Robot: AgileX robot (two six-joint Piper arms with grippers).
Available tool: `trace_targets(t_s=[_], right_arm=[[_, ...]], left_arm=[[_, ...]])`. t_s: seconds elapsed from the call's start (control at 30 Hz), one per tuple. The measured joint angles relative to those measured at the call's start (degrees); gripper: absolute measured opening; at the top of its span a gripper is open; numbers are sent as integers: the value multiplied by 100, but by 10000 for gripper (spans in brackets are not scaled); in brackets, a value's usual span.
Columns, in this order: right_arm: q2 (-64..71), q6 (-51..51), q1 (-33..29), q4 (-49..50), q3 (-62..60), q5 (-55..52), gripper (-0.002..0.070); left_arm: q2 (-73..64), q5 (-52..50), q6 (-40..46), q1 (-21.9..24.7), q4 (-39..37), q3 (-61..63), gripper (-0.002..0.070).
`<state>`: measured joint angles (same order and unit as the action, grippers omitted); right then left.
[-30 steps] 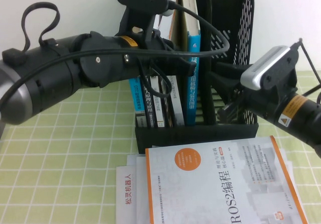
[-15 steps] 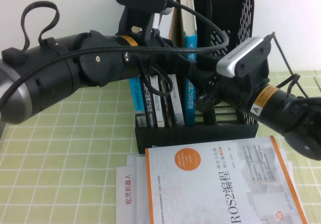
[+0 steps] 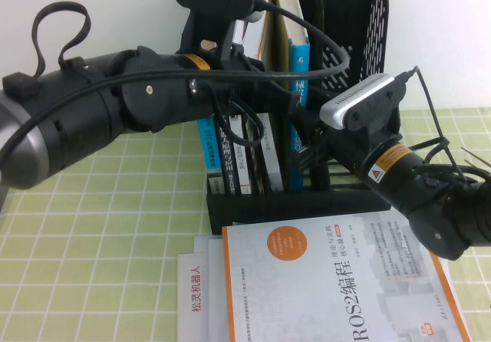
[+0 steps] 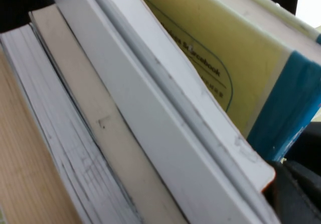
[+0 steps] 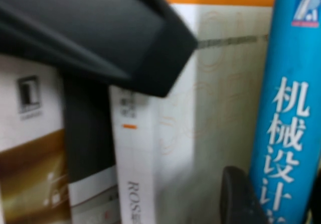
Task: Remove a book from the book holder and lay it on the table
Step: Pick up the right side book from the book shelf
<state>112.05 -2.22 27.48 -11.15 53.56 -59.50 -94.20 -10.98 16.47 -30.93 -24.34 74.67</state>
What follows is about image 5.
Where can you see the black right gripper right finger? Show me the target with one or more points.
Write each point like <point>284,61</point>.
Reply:
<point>317,199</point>

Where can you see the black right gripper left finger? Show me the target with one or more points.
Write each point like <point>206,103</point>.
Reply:
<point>240,199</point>

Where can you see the blue spine mechanisms book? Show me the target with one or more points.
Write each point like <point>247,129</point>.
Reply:
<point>288,108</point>

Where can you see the white orange ROS book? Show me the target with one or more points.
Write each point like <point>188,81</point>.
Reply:
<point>213,96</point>

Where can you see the black plastic book holder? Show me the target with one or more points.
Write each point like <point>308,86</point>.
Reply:
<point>87,133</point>

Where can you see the glossy black plastic bar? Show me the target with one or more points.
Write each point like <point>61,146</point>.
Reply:
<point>100,33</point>

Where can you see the thin white brown booklet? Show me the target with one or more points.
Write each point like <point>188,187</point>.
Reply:
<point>30,146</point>

